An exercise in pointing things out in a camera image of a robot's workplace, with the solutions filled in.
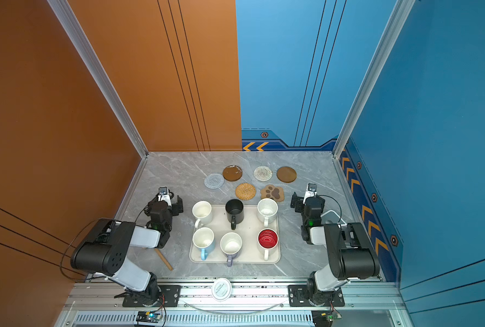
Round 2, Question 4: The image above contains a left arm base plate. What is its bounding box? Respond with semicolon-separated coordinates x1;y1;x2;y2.
122;285;181;309

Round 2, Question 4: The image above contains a grey woven coaster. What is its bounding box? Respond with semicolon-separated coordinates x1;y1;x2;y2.
204;173;225;189

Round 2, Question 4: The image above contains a right circuit board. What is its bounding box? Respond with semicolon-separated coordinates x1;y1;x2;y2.
312;311;335;327

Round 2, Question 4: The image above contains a white multicolour woven coaster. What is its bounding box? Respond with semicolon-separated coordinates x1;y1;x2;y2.
253;166;273;181

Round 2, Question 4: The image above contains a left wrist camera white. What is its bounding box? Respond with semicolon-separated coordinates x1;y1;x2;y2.
157;187;173;206

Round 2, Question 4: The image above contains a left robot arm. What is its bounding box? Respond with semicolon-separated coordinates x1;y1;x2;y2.
71;196;184;307

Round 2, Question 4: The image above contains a black mug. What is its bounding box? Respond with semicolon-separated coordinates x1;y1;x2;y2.
225;199;244;230

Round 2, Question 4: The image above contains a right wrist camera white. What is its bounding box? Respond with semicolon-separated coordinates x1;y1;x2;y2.
303;183;317;204

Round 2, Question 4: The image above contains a wooden mallet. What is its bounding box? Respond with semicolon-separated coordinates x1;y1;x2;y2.
155;248;174;271

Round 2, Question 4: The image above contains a red inside mug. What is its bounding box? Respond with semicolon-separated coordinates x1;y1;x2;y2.
257;228;279;261

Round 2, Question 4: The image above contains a left circuit board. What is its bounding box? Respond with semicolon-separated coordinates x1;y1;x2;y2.
136;311;164;326

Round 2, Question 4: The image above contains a brown cork round coaster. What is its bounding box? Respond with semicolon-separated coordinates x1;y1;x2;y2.
277;166;297;183

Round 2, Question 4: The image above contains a white round lid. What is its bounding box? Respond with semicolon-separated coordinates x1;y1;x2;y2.
211;278;232;302

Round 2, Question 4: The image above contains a circuit board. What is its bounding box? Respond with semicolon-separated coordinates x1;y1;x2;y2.
312;311;335;327
136;311;164;326

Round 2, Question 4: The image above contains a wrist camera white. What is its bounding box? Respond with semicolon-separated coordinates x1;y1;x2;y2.
157;187;173;206
303;183;317;204

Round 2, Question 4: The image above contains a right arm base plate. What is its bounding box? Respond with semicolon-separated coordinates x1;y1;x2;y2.
288;285;346;307

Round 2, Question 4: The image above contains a rattan woven coaster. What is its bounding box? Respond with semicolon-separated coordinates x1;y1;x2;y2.
235;183;256;201

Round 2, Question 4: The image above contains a glossy brown round coaster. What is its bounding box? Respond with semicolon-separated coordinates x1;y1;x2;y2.
222;165;243;182

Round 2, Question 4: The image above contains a white mug back left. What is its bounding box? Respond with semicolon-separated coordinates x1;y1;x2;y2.
192;201;213;229

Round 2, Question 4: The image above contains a white speckled mug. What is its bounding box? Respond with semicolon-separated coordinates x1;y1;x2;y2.
257;198;278;228

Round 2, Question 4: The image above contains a white mug purple handle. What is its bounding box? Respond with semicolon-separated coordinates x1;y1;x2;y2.
220;232;243;267

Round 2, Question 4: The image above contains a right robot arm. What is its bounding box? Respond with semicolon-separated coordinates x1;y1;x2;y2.
290;190;380;307

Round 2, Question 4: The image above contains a paw shaped wooden coaster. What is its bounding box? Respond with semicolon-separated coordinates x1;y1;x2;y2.
260;185;285;202

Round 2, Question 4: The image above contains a white mug blue handle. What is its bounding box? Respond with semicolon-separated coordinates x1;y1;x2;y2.
192;227;215;261

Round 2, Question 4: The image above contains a beige serving tray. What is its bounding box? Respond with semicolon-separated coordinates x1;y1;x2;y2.
189;204;281;267

